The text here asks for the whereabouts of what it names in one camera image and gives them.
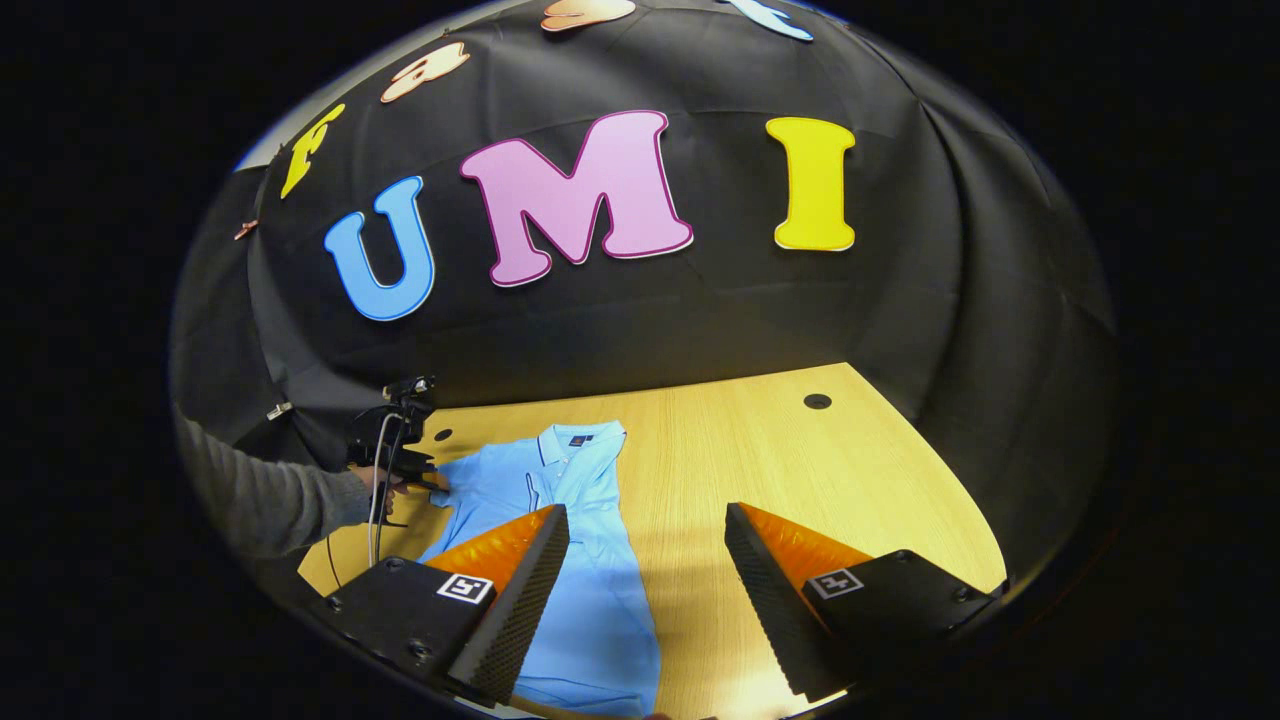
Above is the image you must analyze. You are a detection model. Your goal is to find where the black backdrop cloth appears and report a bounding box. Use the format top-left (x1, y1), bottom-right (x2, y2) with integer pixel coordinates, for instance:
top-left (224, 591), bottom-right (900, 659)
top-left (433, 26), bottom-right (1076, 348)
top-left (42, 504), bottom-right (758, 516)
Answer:
top-left (170, 0), bottom-right (1116, 591)

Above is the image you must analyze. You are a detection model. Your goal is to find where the light blue T-shirt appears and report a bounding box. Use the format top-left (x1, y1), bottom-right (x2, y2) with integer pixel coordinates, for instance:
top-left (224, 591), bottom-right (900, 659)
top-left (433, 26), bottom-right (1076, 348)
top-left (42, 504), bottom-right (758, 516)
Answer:
top-left (418, 420), bottom-right (663, 717)

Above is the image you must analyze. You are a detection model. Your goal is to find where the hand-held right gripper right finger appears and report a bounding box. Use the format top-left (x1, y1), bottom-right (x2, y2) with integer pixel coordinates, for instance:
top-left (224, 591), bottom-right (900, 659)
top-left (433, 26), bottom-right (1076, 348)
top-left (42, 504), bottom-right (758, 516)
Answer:
top-left (725, 502), bottom-right (1001, 701)

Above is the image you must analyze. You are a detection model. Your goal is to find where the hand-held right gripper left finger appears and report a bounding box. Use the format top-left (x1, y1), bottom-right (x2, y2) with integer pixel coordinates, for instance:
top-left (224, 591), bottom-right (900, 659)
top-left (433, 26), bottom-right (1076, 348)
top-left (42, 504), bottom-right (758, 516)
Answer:
top-left (320, 503), bottom-right (571, 706)

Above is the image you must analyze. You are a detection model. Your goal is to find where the left hand-held gripper cable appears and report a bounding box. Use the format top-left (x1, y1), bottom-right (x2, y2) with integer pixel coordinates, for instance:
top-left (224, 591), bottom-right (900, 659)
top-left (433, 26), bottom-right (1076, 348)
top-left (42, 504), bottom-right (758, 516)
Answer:
top-left (365, 412), bottom-right (406, 569)

